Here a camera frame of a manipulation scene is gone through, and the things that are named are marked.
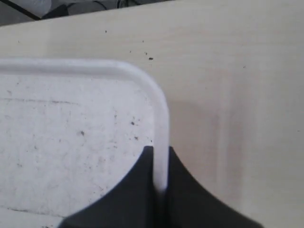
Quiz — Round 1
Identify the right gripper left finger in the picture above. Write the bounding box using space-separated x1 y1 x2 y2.
59 146 164 228

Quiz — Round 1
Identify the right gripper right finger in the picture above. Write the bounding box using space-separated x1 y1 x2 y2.
167 147 263 228

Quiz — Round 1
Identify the white perforated plastic basket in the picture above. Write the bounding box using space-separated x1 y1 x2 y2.
0 58 170 217

